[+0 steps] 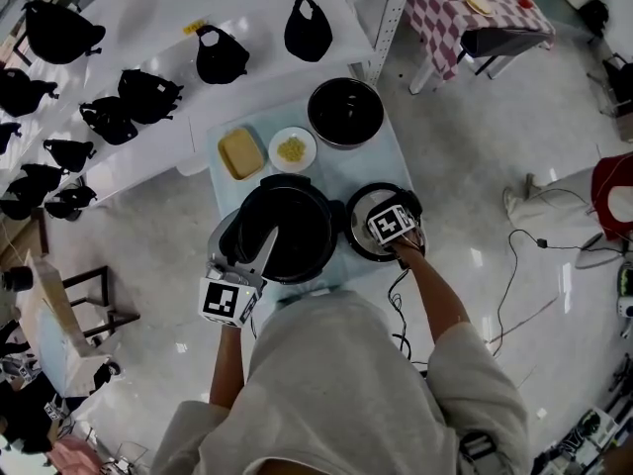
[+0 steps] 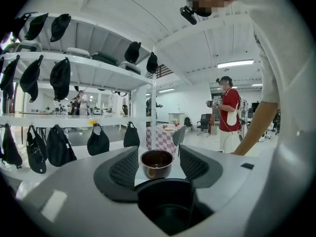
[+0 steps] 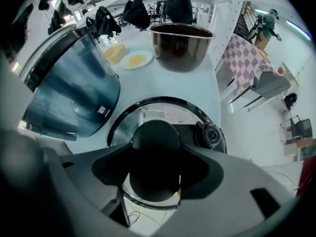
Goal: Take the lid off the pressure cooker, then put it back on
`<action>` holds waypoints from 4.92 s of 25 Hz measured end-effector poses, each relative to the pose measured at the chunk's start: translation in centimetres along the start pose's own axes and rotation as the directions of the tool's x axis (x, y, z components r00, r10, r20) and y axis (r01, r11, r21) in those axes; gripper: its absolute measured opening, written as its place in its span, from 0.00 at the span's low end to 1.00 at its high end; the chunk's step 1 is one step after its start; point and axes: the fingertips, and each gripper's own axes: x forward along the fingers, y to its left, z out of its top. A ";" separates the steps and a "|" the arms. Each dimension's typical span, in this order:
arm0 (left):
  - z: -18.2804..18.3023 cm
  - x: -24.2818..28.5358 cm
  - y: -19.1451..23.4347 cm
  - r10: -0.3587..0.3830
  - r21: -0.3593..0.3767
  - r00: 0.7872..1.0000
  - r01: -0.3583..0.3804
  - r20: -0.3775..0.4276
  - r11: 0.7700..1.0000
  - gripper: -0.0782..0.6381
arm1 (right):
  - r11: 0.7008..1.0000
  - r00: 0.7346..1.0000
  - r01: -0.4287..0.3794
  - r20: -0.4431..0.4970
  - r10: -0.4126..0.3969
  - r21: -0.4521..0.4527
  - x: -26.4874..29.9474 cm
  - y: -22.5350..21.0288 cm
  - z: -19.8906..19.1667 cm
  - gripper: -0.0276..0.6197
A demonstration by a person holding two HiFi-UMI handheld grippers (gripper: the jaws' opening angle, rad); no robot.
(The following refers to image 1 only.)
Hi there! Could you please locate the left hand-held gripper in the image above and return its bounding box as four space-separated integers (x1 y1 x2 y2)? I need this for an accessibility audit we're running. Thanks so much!
198 211 281 329

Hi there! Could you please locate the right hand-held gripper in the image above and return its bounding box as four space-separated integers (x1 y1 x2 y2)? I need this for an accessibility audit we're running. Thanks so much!
366 191 427 268

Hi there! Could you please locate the black steel pressure cooker lid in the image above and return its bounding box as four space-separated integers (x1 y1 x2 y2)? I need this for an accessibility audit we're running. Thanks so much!
344 181 426 265

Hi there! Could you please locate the black pressure cooker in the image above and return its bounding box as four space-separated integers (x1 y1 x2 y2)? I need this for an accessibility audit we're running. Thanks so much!
235 172 347 286

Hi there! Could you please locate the person's right forearm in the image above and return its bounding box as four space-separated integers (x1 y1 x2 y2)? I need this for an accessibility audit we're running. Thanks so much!
393 241 472 346

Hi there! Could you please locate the person's left forearm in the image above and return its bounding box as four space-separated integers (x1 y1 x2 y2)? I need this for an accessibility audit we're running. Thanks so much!
209 323 247 411

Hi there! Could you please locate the yellow rectangular dish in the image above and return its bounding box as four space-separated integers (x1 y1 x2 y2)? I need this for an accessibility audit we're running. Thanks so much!
217 127 267 183

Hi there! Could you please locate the yellow chopped food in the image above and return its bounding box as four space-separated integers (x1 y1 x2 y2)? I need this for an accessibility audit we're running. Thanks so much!
276 136 307 162

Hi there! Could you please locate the white round plate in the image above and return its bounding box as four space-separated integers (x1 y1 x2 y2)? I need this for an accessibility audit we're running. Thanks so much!
267 126 318 174

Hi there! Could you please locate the black inner pot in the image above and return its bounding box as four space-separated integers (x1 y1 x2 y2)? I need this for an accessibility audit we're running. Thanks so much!
307 77 386 151

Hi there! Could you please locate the person's grey hooded sweater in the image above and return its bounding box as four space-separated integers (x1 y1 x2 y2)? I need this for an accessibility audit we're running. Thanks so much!
149 289 534 475

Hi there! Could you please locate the wooden side table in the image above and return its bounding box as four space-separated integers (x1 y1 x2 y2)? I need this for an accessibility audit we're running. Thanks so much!
13 248 123 398

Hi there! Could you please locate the grey stand base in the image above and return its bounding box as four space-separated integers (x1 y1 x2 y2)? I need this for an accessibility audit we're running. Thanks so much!
574 232 625 271

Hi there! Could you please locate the red white checked tablecloth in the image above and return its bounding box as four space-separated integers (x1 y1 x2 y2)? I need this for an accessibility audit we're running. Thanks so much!
402 0 557 83

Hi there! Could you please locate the yellow bread on plate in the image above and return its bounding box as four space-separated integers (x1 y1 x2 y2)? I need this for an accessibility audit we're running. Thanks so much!
461 0 497 18

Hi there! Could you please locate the white small device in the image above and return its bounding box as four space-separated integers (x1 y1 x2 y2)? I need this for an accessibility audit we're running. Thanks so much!
614 261 633 322

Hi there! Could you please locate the row of black bags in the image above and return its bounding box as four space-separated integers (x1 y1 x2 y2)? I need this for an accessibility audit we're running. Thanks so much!
0 0 334 223

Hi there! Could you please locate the black backpack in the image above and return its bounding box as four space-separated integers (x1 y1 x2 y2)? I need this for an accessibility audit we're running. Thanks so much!
579 0 610 38

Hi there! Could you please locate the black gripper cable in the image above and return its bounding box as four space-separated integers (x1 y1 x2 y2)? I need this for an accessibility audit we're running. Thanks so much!
387 266 413 361

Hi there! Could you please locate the black floor cable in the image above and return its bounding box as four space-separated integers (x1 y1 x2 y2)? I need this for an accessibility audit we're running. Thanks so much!
486 228 630 361

